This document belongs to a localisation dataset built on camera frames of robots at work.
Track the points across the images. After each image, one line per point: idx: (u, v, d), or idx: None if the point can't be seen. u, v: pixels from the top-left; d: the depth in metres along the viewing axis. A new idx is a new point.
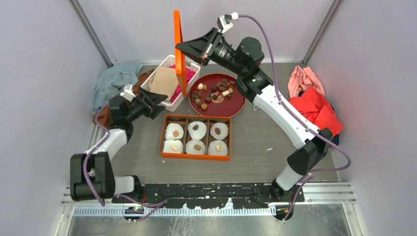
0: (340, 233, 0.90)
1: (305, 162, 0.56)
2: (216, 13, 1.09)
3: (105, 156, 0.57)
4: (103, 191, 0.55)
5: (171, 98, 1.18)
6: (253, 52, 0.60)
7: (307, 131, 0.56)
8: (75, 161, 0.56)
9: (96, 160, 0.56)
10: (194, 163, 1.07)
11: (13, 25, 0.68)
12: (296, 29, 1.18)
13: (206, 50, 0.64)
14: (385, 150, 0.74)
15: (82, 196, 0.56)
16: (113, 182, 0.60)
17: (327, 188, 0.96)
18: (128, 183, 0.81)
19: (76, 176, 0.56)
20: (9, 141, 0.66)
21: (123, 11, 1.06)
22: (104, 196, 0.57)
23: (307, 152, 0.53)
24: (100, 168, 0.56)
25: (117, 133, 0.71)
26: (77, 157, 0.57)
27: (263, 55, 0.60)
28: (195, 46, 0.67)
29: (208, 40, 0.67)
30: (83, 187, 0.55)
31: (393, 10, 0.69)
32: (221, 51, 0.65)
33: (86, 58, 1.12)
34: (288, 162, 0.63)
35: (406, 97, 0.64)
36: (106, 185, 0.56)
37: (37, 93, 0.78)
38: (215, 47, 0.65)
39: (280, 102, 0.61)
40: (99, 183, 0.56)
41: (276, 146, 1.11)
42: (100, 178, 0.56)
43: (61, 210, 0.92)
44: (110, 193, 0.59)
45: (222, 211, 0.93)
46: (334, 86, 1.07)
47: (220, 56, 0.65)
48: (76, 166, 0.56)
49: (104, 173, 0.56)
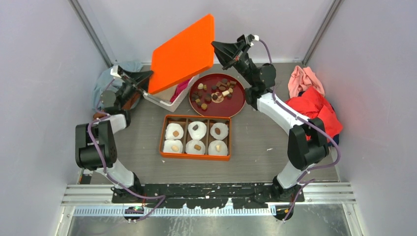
0: (340, 233, 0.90)
1: (297, 147, 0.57)
2: (216, 12, 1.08)
3: (108, 123, 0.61)
4: (107, 155, 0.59)
5: (172, 98, 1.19)
6: (267, 80, 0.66)
7: (296, 119, 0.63)
8: (79, 128, 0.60)
9: (100, 127, 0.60)
10: (194, 163, 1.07)
11: (13, 25, 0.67)
12: (297, 29, 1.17)
13: (237, 54, 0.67)
14: (385, 151, 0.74)
15: (87, 162, 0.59)
16: (114, 150, 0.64)
17: (327, 187, 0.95)
18: (127, 175, 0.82)
19: (81, 142, 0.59)
20: (9, 141, 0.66)
21: (123, 11, 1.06)
22: (108, 160, 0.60)
23: (294, 134, 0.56)
24: (104, 133, 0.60)
25: (116, 116, 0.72)
26: (82, 126, 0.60)
27: (274, 83, 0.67)
28: (225, 49, 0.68)
29: (238, 47, 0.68)
30: (88, 151, 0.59)
31: (394, 10, 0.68)
32: (245, 62, 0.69)
33: (86, 58, 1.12)
34: (290, 158, 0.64)
35: (406, 97, 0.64)
36: (109, 149, 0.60)
37: (38, 94, 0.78)
38: (244, 56, 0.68)
39: (274, 101, 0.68)
40: (103, 147, 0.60)
41: (276, 147, 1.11)
42: (104, 142, 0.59)
43: (62, 210, 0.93)
44: (113, 160, 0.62)
45: (222, 211, 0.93)
46: (334, 86, 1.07)
47: (243, 65, 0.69)
48: (80, 133, 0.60)
49: (107, 138, 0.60)
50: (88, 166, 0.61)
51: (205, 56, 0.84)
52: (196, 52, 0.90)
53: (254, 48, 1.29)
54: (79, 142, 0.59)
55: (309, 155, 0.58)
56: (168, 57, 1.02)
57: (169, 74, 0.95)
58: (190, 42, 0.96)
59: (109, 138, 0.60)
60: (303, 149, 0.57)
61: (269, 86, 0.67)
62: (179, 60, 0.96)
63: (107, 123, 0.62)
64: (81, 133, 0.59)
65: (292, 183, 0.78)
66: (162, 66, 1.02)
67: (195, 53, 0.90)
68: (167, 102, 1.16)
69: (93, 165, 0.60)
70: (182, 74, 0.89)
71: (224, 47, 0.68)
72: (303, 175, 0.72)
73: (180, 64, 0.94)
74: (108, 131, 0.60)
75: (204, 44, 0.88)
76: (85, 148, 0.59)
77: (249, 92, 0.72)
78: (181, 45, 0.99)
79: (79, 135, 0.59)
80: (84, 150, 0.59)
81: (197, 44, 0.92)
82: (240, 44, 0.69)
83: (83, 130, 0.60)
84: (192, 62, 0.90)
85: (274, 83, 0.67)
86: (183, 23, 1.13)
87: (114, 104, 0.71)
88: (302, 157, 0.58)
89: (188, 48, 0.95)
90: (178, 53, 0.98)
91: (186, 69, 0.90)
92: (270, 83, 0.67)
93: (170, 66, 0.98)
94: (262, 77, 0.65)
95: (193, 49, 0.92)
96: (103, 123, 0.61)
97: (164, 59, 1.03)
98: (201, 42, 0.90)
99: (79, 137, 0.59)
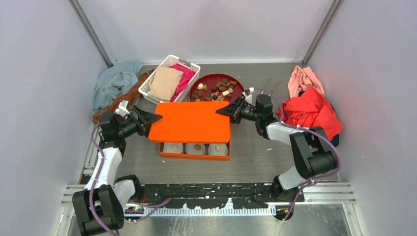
0: (340, 233, 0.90)
1: (299, 154, 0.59)
2: (216, 13, 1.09)
3: (109, 190, 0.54)
4: (115, 223, 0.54)
5: (172, 98, 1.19)
6: (263, 101, 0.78)
7: (298, 129, 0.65)
8: (77, 198, 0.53)
9: (101, 194, 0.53)
10: (194, 163, 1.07)
11: (13, 25, 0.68)
12: (296, 29, 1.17)
13: (235, 110, 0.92)
14: (385, 151, 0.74)
15: (94, 231, 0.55)
16: (121, 211, 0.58)
17: (326, 187, 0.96)
18: (129, 189, 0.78)
19: (82, 214, 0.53)
20: (9, 139, 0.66)
21: (122, 11, 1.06)
22: (117, 227, 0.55)
23: (293, 138, 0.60)
24: (107, 203, 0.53)
25: (111, 156, 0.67)
26: (79, 194, 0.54)
27: (271, 103, 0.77)
28: (228, 109, 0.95)
29: (236, 103, 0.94)
30: (92, 221, 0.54)
31: (394, 10, 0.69)
32: (246, 109, 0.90)
33: (86, 58, 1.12)
34: (298, 172, 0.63)
35: (406, 96, 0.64)
36: (116, 216, 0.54)
37: (38, 94, 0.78)
38: (241, 108, 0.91)
39: (281, 124, 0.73)
40: (109, 216, 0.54)
41: (276, 146, 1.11)
42: (110, 211, 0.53)
43: (62, 210, 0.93)
44: (121, 223, 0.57)
45: (222, 211, 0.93)
46: (334, 86, 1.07)
47: (245, 112, 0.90)
48: (80, 204, 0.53)
49: (112, 207, 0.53)
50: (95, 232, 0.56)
51: (221, 132, 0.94)
52: (209, 122, 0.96)
53: (254, 47, 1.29)
54: (79, 215, 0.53)
55: (314, 161, 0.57)
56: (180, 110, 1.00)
57: (181, 132, 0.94)
58: (204, 107, 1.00)
59: (114, 205, 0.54)
60: (306, 151, 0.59)
61: (267, 107, 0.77)
62: (190, 121, 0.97)
63: (108, 188, 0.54)
64: (81, 203, 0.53)
65: (292, 186, 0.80)
66: (165, 114, 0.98)
67: (208, 124, 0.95)
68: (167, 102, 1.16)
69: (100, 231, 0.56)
70: (194, 139, 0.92)
71: (226, 109, 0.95)
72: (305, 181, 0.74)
73: (190, 127, 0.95)
74: (111, 199, 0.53)
75: (218, 119, 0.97)
76: (89, 220, 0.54)
77: (258, 123, 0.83)
78: (197, 107, 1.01)
79: (78, 206, 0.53)
80: (88, 221, 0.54)
81: (211, 116, 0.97)
82: (238, 101, 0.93)
83: (81, 200, 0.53)
84: (201, 131, 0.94)
85: (272, 104, 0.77)
86: (183, 23, 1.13)
87: (109, 122, 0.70)
88: (306, 162, 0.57)
89: (201, 114, 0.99)
90: (190, 112, 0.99)
91: (197, 136, 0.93)
92: (268, 103, 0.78)
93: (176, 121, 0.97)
94: (259, 100, 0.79)
95: (205, 119, 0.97)
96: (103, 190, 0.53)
97: (169, 109, 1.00)
98: (215, 116, 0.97)
99: (78, 209, 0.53)
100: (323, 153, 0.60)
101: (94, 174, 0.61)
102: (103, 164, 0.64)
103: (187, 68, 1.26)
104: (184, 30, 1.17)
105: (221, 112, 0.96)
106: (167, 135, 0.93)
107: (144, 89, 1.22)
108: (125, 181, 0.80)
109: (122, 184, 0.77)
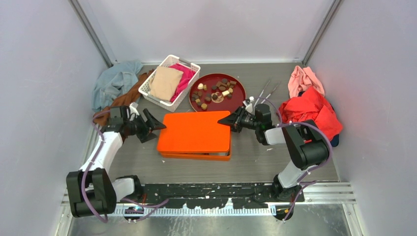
0: (340, 232, 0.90)
1: (292, 141, 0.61)
2: (216, 13, 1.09)
3: (104, 173, 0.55)
4: (105, 207, 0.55)
5: (172, 98, 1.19)
6: (262, 109, 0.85)
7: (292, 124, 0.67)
8: (72, 179, 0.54)
9: (94, 178, 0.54)
10: (194, 163, 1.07)
11: (12, 24, 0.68)
12: (296, 29, 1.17)
13: (236, 121, 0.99)
14: (385, 151, 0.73)
15: (84, 213, 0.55)
16: (114, 197, 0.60)
17: (326, 187, 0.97)
18: (128, 186, 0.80)
19: (75, 195, 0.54)
20: (9, 139, 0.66)
21: (122, 11, 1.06)
22: (106, 212, 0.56)
23: (286, 130, 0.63)
24: (100, 186, 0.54)
25: (111, 140, 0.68)
26: (74, 175, 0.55)
27: (269, 112, 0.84)
28: (229, 119, 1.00)
29: (236, 113, 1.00)
30: (83, 203, 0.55)
31: (394, 10, 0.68)
32: (245, 119, 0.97)
33: (86, 58, 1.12)
34: (293, 163, 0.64)
35: (406, 96, 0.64)
36: (108, 201, 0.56)
37: (38, 94, 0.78)
38: (241, 118, 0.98)
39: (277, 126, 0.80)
40: (100, 200, 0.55)
41: (276, 147, 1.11)
42: (101, 195, 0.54)
43: (62, 210, 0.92)
44: (112, 210, 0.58)
45: (222, 211, 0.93)
46: (334, 86, 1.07)
47: (245, 121, 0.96)
48: (74, 185, 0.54)
49: (104, 191, 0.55)
50: (85, 215, 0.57)
51: (223, 140, 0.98)
52: (210, 132, 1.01)
53: (254, 47, 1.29)
54: (72, 195, 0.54)
55: (307, 149, 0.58)
56: (185, 121, 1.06)
57: (186, 143, 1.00)
58: (208, 118, 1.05)
59: (106, 190, 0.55)
60: (297, 140, 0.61)
61: (266, 114, 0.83)
62: (193, 132, 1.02)
63: (103, 172, 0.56)
64: (74, 184, 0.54)
65: (291, 182, 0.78)
66: (173, 126, 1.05)
67: (209, 133, 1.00)
68: (167, 102, 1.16)
69: (89, 214, 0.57)
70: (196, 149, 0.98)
71: (227, 119, 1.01)
72: (304, 175, 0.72)
73: (193, 138, 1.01)
74: (104, 184, 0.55)
75: (219, 128, 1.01)
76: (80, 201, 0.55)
77: (257, 130, 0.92)
78: (201, 118, 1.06)
79: (72, 186, 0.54)
80: (79, 203, 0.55)
81: (213, 126, 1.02)
82: (238, 110, 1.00)
83: (75, 181, 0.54)
84: (202, 140, 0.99)
85: (270, 113, 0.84)
86: (183, 24, 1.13)
87: (120, 111, 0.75)
88: (298, 148, 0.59)
89: (204, 124, 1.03)
90: (194, 124, 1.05)
91: (199, 146, 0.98)
92: (266, 111, 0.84)
93: (176, 129, 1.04)
94: (258, 108, 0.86)
95: (207, 128, 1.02)
96: (97, 174, 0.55)
97: (174, 121, 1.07)
98: (216, 125, 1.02)
99: (72, 189, 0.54)
100: (315, 142, 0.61)
101: (91, 159, 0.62)
102: (101, 149, 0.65)
103: (186, 68, 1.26)
104: (184, 29, 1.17)
105: (222, 122, 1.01)
106: (172, 147, 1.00)
107: (144, 89, 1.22)
108: (126, 179, 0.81)
109: (122, 179, 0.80)
